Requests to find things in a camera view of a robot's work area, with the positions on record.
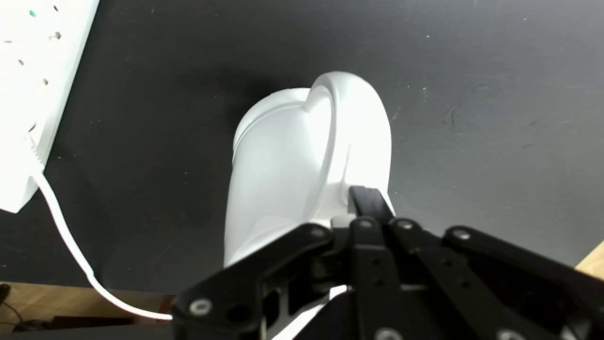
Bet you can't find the white power strip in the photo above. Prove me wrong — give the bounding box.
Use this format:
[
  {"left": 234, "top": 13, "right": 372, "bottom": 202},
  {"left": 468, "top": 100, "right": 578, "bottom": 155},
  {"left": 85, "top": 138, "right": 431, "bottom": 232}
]
[{"left": 0, "top": 0, "right": 100, "bottom": 214}]

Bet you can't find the white power cable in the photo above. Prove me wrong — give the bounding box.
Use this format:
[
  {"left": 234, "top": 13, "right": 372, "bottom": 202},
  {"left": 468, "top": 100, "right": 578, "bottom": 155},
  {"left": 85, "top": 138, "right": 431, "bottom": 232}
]
[{"left": 27, "top": 164, "right": 349, "bottom": 340}]

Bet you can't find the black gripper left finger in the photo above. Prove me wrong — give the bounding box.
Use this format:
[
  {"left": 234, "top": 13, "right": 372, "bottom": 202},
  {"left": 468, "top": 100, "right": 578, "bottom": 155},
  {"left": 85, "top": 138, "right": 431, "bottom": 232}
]
[{"left": 349, "top": 187, "right": 404, "bottom": 340}]

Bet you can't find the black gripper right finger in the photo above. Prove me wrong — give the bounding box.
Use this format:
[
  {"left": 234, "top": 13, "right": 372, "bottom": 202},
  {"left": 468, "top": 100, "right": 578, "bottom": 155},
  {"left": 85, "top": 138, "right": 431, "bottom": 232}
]
[{"left": 389, "top": 219, "right": 604, "bottom": 340}]

